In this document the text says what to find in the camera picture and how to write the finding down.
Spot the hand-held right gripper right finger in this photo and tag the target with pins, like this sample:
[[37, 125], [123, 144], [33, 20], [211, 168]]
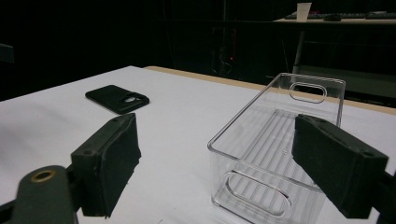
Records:
[[333, 165]]

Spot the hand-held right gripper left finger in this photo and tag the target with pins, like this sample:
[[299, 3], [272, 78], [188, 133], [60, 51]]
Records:
[[102, 161]]

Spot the black phone case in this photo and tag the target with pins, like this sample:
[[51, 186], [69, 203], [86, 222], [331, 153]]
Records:
[[115, 98]]

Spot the clear plastic container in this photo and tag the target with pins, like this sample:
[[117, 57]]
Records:
[[264, 143]]

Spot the white table sheet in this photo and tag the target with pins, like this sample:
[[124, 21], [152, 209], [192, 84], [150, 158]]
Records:
[[174, 124]]

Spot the light desk with white legs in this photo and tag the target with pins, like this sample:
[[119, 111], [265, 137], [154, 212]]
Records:
[[358, 21]]

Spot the black computer mouse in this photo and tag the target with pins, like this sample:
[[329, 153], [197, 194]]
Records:
[[332, 17]]

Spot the black keyboard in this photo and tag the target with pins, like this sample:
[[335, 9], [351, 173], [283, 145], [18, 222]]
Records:
[[314, 15], [381, 15]]

